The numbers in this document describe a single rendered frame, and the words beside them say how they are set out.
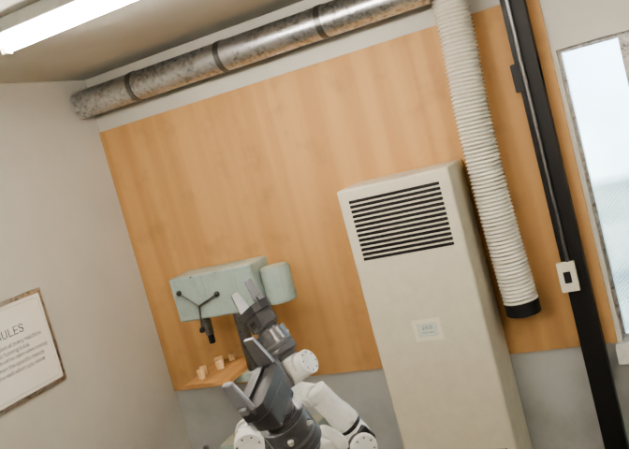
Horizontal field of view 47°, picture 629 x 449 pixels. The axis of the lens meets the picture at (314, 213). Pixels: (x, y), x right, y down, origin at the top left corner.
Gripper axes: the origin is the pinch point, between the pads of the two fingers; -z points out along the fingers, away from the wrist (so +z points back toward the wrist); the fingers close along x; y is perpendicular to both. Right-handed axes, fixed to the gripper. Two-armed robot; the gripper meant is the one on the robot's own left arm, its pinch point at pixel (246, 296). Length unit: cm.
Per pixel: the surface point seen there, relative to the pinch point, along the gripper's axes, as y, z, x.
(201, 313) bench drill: -52, -23, -152
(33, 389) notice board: 24, -34, -183
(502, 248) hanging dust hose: -142, 29, -54
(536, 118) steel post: -170, -8, -21
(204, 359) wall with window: -68, -9, -218
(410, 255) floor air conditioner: -116, 10, -75
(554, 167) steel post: -168, 14, -27
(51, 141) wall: -40, -141, -169
